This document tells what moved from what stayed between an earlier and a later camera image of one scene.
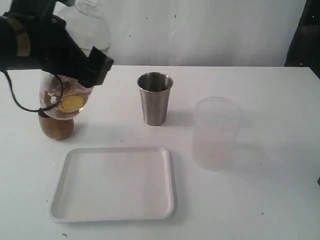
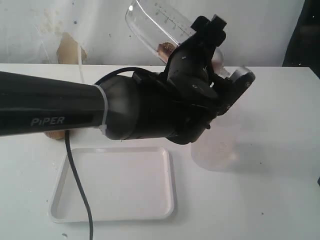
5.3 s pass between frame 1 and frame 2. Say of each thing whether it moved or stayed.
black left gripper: moved
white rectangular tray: stayed
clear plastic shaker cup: moved
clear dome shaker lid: moved
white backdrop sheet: stayed
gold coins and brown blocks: moved
